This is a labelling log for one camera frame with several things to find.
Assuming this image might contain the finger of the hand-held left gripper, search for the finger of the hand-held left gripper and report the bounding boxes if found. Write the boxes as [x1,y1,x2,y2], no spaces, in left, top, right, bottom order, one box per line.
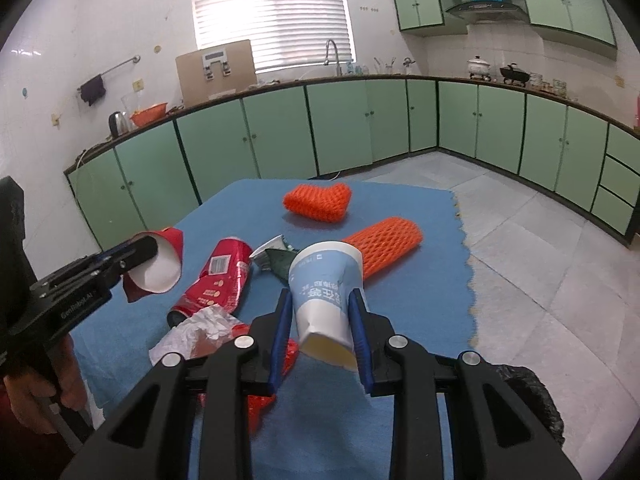
[75,254,127,291]
[102,236,160,275]

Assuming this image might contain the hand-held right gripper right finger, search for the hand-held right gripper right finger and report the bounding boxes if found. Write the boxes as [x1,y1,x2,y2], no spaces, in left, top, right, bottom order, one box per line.
[348,289,563,480]

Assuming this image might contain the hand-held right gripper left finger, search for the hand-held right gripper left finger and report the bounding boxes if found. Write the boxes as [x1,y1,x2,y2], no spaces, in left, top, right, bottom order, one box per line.
[60,287,294,480]

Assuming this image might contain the red paper cup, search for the red paper cup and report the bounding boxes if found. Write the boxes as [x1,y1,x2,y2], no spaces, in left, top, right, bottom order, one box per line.
[122,227,185,303]

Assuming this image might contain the light blue paper cup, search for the light blue paper cup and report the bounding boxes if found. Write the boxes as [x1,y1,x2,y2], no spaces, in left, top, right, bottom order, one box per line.
[288,241,370,372]

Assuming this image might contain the red plastic wrapper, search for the red plastic wrapper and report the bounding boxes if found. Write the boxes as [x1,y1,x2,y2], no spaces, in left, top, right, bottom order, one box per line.
[197,325,301,436]

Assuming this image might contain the green and white wrapper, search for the green and white wrapper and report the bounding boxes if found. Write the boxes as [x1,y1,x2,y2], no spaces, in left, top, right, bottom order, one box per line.
[249,234,301,281]

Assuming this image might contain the white tissue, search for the white tissue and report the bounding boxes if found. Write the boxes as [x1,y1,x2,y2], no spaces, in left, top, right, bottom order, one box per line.
[149,306,242,367]

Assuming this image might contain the crushed red can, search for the crushed red can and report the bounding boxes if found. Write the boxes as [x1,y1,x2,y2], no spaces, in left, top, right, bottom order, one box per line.
[167,238,253,328]

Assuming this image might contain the long orange foam net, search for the long orange foam net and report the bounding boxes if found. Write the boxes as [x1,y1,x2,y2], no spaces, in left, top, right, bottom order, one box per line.
[342,216,425,286]

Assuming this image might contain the black-lined trash bin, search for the black-lined trash bin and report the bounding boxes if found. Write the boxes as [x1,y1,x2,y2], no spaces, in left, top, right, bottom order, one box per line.
[492,365,566,453]

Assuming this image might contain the person's left hand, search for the person's left hand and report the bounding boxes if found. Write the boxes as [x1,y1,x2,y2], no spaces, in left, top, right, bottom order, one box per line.
[4,335,88,433]

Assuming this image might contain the steel electric kettle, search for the steel electric kettle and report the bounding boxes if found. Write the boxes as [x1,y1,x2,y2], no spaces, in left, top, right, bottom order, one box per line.
[108,111,132,137]

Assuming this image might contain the orange plastic basin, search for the orange plastic basin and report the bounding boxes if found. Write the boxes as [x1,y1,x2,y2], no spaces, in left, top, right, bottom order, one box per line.
[130,102,169,128]

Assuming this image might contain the blue scalloped table cloth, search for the blue scalloped table cloth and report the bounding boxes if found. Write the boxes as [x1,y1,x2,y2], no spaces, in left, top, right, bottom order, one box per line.
[65,178,476,480]

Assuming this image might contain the dark purple towel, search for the dark purple towel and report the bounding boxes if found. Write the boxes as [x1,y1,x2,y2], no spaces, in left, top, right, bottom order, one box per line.
[80,76,107,106]

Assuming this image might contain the green lower kitchen cabinets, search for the green lower kitchen cabinets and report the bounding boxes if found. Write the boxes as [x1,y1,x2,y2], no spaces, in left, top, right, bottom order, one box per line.
[64,76,640,251]

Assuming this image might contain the green kitchen cabinets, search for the green kitchen cabinets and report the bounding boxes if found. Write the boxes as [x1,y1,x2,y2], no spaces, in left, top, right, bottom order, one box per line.
[64,76,640,251]
[385,0,618,48]

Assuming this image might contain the brown cardboard box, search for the brown cardboard box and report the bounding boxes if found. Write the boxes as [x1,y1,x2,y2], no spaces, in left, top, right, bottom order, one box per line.
[175,40,258,107]

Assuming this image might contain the white window blind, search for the white window blind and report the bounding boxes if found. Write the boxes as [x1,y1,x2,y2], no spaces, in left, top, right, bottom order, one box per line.
[190,0,357,73]

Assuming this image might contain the steel kitchen faucet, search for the steel kitchen faucet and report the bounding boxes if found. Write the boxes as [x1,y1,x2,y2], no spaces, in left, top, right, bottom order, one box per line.
[325,39,342,77]

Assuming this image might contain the white lidded pot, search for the white lidded pot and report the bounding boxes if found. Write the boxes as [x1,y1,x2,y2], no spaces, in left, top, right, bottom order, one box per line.
[467,56,494,80]

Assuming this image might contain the black range hood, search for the black range hood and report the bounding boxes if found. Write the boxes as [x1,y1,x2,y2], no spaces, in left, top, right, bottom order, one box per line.
[445,2,531,24]

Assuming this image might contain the green upper kitchen cabinets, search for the green upper kitchen cabinets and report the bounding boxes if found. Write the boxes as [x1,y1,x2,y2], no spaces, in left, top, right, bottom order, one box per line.
[385,0,618,48]

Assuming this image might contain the steel towel rail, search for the steel towel rail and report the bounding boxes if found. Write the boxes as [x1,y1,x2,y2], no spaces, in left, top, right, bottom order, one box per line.
[77,55,141,93]

